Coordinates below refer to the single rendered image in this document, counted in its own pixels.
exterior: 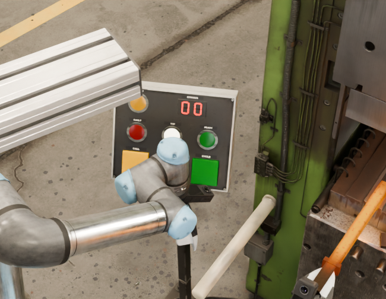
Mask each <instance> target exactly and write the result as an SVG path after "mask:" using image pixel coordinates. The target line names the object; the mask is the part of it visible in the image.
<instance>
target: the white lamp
mask: <svg viewBox="0 0 386 299"><path fill-rule="evenodd" d="M168 137H177V138H180V135H179V132H178V131H177V130H176V129H168V130H166V132H165V133H164V138H168Z"/></svg>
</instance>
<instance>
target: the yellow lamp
mask: <svg viewBox="0 0 386 299"><path fill-rule="evenodd" d="M130 103H131V107H132V108H133V109H134V110H137V111H140V110H143V109H144V108H145V106H146V101H145V98H144V97H142V96H141V97H140V98H137V99H135V100H133V101H130Z"/></svg>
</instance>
